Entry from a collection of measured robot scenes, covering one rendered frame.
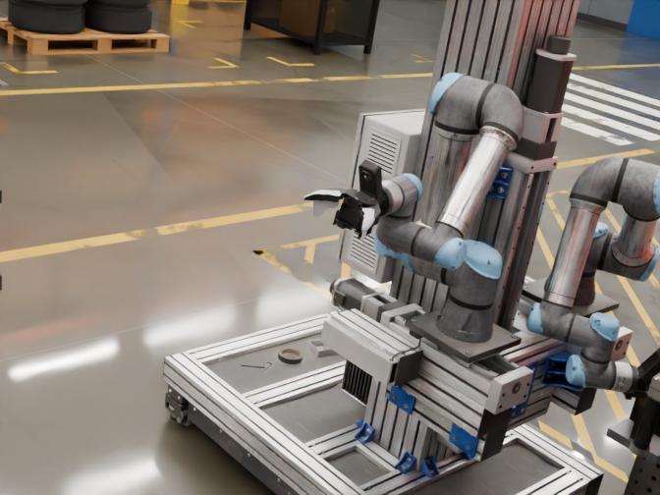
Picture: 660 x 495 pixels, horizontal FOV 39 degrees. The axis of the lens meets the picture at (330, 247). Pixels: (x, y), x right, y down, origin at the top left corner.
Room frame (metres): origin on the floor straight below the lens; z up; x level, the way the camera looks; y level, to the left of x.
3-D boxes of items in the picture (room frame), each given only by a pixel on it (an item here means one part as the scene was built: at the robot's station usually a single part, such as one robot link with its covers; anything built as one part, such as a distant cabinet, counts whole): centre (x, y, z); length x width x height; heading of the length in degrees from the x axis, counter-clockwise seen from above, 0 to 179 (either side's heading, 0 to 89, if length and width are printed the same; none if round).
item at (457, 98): (2.32, -0.27, 1.19); 0.15 x 0.12 x 0.55; 60
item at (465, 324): (2.25, -0.38, 0.87); 0.15 x 0.15 x 0.10
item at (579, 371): (2.14, -0.70, 0.81); 0.11 x 0.08 x 0.09; 92
